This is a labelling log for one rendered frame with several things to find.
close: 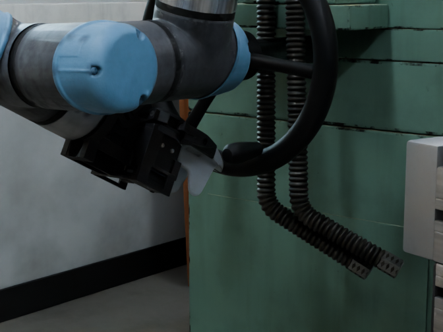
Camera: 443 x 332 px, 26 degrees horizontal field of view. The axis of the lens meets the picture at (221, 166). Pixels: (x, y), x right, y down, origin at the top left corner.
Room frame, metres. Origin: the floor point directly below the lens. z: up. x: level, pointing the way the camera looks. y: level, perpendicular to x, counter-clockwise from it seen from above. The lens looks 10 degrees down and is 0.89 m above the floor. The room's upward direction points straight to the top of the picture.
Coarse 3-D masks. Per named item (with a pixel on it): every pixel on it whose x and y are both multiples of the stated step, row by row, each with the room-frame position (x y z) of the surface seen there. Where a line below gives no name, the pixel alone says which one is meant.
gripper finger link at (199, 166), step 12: (180, 144) 1.02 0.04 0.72; (180, 156) 1.01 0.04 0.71; (192, 156) 1.02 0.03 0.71; (204, 156) 1.03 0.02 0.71; (216, 156) 1.04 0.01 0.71; (192, 168) 1.02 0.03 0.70; (204, 168) 1.04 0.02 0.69; (216, 168) 1.07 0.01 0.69; (192, 180) 1.02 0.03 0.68; (204, 180) 1.04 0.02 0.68; (192, 192) 1.02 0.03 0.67
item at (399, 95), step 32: (352, 64) 1.24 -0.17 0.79; (384, 64) 1.21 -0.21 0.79; (416, 64) 1.19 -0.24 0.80; (224, 96) 1.37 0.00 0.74; (288, 96) 1.30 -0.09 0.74; (352, 96) 1.24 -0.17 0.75; (384, 96) 1.21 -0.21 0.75; (416, 96) 1.18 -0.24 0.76; (384, 128) 1.21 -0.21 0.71; (416, 128) 1.18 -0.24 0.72
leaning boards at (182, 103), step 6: (180, 102) 2.81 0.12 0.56; (186, 102) 2.81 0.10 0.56; (180, 108) 2.81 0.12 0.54; (186, 108) 2.81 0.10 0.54; (180, 114) 2.81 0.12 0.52; (186, 114) 2.81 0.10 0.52; (186, 180) 2.80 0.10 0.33; (186, 186) 2.80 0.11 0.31; (186, 192) 2.80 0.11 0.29; (186, 198) 2.80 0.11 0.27; (186, 204) 2.80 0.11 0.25; (186, 210) 2.80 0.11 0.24; (186, 216) 2.80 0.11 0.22; (186, 222) 2.80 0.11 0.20; (186, 228) 2.80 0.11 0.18; (186, 234) 2.80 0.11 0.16; (186, 240) 2.80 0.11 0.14; (186, 246) 2.80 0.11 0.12
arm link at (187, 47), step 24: (168, 0) 0.87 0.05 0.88; (192, 0) 0.86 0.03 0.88; (216, 0) 0.87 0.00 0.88; (168, 24) 0.87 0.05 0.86; (192, 24) 0.86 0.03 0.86; (216, 24) 0.87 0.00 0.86; (192, 48) 0.86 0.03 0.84; (216, 48) 0.88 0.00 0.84; (240, 48) 0.91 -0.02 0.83; (192, 72) 0.86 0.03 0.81; (216, 72) 0.88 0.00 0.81; (240, 72) 0.91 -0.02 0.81; (168, 96) 0.86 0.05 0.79; (192, 96) 0.89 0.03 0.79
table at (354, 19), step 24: (240, 0) 1.36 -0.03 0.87; (384, 0) 1.21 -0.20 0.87; (408, 0) 1.19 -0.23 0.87; (432, 0) 1.17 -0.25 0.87; (240, 24) 1.24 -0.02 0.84; (336, 24) 1.15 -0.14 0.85; (360, 24) 1.16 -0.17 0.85; (384, 24) 1.20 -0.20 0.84; (408, 24) 1.19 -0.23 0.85; (432, 24) 1.17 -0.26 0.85
